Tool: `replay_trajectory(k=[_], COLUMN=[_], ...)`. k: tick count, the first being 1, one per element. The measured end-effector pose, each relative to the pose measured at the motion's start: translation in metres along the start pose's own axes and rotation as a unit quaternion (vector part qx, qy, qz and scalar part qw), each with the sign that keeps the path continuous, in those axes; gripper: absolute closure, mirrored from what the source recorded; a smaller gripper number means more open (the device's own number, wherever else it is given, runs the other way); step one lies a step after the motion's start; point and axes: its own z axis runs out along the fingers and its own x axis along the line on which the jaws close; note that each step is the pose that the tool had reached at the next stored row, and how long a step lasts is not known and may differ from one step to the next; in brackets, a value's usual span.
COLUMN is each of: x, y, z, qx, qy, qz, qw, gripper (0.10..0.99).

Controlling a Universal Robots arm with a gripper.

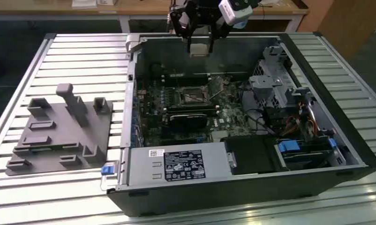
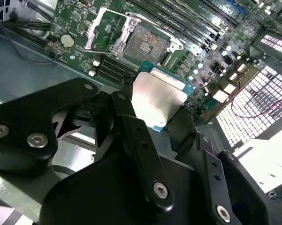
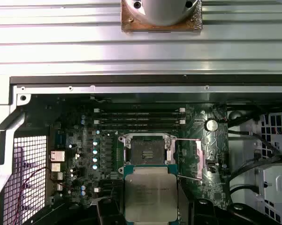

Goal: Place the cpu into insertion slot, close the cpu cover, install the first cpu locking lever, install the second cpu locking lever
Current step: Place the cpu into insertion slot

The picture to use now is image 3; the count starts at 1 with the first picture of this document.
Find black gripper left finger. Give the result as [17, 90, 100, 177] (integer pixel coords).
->
[29, 198, 125, 225]

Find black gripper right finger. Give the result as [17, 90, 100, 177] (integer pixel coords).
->
[178, 180, 261, 225]

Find silver CPU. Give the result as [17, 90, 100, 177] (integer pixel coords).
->
[123, 165, 180, 223]

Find metal socket cover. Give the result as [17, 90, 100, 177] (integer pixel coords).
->
[166, 137, 205, 181]

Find CPU socket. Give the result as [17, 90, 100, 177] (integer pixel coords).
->
[118, 133, 178, 168]

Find RAM slot white clips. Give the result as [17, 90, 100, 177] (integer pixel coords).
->
[93, 107, 186, 113]

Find metal drive cage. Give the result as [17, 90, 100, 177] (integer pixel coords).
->
[258, 111, 282, 225]

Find silver coin battery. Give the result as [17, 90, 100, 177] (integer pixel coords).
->
[204, 119, 218, 132]

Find green motherboard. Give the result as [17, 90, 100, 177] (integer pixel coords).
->
[46, 93, 229, 211]

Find black PC case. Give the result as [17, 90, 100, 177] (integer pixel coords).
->
[0, 75, 282, 225]

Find black cable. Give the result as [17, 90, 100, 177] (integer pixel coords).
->
[229, 184, 260, 195]
[250, 131, 282, 162]
[227, 152, 261, 186]

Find thin red wire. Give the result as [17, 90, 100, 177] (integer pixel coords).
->
[15, 166, 70, 225]

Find brown square base plate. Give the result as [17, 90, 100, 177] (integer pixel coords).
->
[121, 0, 203, 32]

